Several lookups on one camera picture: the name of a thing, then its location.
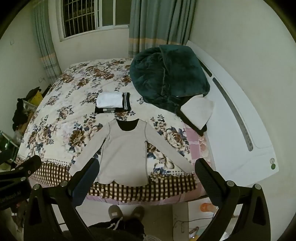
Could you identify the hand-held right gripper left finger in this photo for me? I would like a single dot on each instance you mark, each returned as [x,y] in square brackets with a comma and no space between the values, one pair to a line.
[85,182]

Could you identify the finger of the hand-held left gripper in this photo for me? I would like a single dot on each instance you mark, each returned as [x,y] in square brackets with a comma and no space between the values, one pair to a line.
[30,165]

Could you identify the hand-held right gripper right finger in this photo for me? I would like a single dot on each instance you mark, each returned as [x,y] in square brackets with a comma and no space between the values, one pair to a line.
[206,182]

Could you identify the beige long-sleeve shirt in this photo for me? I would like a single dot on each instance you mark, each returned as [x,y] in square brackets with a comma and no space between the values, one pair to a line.
[124,153]

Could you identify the orange bottle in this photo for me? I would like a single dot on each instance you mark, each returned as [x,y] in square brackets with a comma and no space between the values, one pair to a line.
[208,207]

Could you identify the person's left shoe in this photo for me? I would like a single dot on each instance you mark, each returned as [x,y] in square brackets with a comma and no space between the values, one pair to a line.
[115,212]

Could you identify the person's shoe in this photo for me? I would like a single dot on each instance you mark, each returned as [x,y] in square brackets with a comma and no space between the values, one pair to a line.
[115,212]
[138,212]

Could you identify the black clothing pile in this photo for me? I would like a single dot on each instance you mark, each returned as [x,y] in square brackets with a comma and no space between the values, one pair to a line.
[20,113]

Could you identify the white headboard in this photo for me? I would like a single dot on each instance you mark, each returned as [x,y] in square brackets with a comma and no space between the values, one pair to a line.
[223,129]

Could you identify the person's right shoe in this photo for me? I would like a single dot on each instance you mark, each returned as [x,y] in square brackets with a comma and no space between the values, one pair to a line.
[138,212]

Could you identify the yellow box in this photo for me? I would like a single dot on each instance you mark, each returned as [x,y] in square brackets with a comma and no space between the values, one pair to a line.
[35,99]

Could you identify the green round sticker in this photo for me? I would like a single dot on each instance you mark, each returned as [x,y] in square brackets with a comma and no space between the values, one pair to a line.
[273,165]

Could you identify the cream pillow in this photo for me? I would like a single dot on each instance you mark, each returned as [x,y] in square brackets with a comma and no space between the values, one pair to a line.
[197,110]

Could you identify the floral bed sheet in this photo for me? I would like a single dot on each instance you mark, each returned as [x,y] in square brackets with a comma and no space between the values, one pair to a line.
[69,104]

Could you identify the white folded garment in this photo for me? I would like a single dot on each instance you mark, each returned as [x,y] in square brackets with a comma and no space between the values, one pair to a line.
[108,100]

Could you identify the black striped folded garment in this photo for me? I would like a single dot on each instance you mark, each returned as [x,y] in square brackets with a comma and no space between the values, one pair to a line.
[126,102]

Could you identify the dark green plush blanket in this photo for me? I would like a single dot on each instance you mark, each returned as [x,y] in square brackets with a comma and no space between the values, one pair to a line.
[166,74]

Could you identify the grey-green curtain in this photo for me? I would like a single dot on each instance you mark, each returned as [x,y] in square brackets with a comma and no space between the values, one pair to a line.
[46,46]
[159,25]

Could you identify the barred window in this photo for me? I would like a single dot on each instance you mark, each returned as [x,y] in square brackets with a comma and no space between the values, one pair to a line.
[92,16]

